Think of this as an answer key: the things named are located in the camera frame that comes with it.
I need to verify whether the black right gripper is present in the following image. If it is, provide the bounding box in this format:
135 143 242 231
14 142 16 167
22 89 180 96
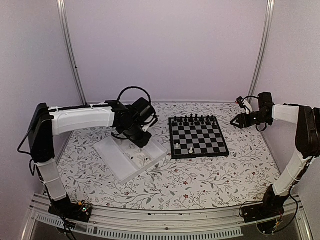
230 111 273 129

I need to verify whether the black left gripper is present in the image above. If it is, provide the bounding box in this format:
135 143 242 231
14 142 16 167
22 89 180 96
121 121 153 149

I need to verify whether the white plastic tray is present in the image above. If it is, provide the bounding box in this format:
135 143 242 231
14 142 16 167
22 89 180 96
93 136 168 185

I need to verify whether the black and silver chessboard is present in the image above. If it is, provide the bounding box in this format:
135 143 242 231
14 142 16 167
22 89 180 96
168 117 230 159

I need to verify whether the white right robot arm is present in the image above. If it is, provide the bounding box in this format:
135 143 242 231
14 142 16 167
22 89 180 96
230 92 320 198

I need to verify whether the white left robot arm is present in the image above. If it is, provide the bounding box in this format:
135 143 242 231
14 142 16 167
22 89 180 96
17 97 158 217

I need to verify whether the black chess pawns row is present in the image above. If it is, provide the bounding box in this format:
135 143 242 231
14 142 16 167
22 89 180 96
171 118 218 127

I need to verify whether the black chess pieces back row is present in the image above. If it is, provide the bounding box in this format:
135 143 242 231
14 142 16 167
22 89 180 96
170 114 217 122

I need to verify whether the floral patterned table mat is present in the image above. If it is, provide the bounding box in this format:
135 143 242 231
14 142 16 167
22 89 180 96
57 103 280 210

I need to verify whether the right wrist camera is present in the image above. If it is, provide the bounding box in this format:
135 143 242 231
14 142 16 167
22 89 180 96
236 96 253 115

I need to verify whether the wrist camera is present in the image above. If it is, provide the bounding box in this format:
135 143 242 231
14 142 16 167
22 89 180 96
236 96 253 115
141 113 159 132

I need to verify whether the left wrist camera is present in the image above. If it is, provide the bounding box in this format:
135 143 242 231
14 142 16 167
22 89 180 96
141 113 159 132

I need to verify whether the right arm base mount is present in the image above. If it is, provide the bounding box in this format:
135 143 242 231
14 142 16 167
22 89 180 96
238 201 285 235

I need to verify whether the front aluminium rail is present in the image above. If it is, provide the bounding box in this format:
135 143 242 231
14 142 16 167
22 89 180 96
21 193 315 240

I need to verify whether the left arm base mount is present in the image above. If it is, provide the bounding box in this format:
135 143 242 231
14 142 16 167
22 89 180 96
48 195 93 223

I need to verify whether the right aluminium frame post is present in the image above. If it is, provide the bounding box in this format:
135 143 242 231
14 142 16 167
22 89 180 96
248 0 275 96

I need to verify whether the aluminium frame post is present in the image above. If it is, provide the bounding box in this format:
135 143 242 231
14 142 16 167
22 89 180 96
248 0 275 96
56 0 88 105

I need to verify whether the left aluminium frame post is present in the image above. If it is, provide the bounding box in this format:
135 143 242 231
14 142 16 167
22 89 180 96
56 0 88 105

